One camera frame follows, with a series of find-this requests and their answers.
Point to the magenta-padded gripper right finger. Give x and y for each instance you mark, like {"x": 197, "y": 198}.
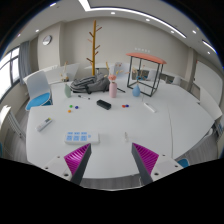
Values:
{"x": 146, "y": 160}

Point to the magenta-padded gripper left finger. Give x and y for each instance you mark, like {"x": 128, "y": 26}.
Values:
{"x": 76, "y": 161}

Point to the small translucent white charger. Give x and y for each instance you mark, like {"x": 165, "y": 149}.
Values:
{"x": 126, "y": 137}

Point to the white remote control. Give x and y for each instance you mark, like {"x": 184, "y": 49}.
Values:
{"x": 44, "y": 124}

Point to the white flat bar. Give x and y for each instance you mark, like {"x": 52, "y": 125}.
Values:
{"x": 150, "y": 107}

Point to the black rectangular box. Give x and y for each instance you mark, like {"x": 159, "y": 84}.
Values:
{"x": 104, "y": 104}

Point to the black and white marker pen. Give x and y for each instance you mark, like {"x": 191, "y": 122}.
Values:
{"x": 84, "y": 97}

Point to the blue vase with dried flowers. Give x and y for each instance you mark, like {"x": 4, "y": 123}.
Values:
{"x": 136, "y": 91}

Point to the green vase with dried flowers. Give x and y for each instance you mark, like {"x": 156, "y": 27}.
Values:
{"x": 68, "y": 91}

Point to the white radiator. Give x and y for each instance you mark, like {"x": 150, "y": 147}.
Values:
{"x": 11, "y": 121}

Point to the pink vase with flowers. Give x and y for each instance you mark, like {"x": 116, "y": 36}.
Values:
{"x": 113, "y": 90}

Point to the grey backpack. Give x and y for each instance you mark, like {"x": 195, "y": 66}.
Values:
{"x": 90, "y": 85}

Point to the white chair with blue cushion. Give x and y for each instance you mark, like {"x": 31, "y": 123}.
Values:
{"x": 38, "y": 85}

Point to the black-framed orange-topped side table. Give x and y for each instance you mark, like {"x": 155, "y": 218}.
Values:
{"x": 146, "y": 56}

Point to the window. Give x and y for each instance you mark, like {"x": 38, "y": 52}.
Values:
{"x": 8, "y": 73}

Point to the grey curtain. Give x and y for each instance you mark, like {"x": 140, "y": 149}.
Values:
{"x": 25, "y": 58}

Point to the wooden tree-shaped coat rack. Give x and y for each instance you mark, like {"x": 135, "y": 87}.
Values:
{"x": 94, "y": 46}

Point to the long ceiling light strip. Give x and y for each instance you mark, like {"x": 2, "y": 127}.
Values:
{"x": 133, "y": 12}

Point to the round ceiling lights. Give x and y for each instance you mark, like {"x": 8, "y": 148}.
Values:
{"x": 112, "y": 13}

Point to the white wall board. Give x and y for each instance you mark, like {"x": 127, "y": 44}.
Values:
{"x": 208, "y": 83}

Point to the round wall clock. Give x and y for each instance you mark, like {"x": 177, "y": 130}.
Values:
{"x": 47, "y": 40}

